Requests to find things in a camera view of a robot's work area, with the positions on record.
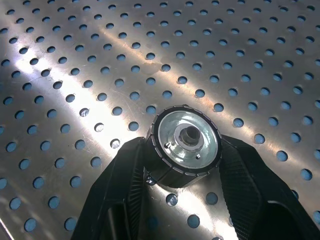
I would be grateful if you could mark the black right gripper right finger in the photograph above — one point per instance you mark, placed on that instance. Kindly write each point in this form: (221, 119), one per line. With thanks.
(252, 190)

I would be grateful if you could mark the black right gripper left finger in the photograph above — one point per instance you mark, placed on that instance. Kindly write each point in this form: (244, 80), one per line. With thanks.
(117, 190)

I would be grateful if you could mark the black-rimmed pulley wheel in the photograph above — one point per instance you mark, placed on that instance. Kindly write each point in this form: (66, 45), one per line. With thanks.
(172, 147)

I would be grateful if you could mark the perforated metal tray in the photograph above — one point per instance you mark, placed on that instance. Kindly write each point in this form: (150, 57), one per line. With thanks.
(160, 67)

